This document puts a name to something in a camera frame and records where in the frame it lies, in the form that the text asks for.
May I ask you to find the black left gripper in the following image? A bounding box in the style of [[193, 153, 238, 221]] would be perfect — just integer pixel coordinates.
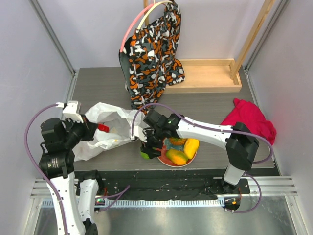
[[63, 113, 98, 147]]

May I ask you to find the red fake pepper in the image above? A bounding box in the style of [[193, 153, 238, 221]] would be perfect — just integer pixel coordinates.
[[97, 123, 110, 133]]

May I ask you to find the green yellow fake papaya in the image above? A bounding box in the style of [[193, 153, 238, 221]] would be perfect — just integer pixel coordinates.
[[166, 149, 189, 166]]

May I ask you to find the translucent white plastic bag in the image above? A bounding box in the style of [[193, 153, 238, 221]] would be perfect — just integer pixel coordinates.
[[73, 102, 148, 162]]

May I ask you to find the yellow fake mango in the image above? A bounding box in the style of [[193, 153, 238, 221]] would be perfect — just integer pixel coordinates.
[[183, 139, 200, 159]]

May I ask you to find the green bumpy fake fruit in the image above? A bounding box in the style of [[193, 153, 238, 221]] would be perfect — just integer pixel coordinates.
[[140, 146, 152, 159]]

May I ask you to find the fake pineapple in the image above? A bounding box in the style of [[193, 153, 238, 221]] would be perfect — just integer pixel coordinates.
[[169, 138, 187, 151]]

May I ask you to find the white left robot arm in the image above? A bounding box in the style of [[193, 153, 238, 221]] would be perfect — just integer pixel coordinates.
[[39, 116, 104, 235]]

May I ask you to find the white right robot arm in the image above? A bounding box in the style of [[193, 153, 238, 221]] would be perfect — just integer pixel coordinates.
[[141, 110, 259, 193]]

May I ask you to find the red and teal plate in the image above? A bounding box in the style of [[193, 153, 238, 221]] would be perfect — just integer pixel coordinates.
[[158, 138, 200, 168]]

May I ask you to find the camouflage patterned garment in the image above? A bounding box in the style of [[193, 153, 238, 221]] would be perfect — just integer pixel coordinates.
[[118, 0, 185, 113]]

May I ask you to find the wooden clothes rack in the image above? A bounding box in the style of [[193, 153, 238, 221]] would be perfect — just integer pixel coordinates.
[[143, 0, 276, 94]]

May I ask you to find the red cloth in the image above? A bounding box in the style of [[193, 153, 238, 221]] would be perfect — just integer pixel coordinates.
[[221, 98, 277, 145]]

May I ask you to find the pink and cream hanger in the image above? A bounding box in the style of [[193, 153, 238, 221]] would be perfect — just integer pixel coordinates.
[[119, 0, 172, 52]]

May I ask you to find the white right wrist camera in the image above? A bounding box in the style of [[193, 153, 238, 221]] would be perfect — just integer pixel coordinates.
[[130, 126, 147, 142]]

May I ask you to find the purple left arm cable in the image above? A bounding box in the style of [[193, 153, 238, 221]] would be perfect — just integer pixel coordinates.
[[24, 103, 131, 235]]

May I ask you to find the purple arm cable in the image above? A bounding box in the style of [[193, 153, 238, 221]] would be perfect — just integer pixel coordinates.
[[24, 103, 131, 235], [130, 102, 274, 213]]

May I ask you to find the white slotted cable duct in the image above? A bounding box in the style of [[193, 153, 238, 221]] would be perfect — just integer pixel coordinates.
[[42, 197, 224, 208]]

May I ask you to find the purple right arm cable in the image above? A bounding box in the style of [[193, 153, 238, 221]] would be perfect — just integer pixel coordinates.
[[130, 102, 274, 213]]

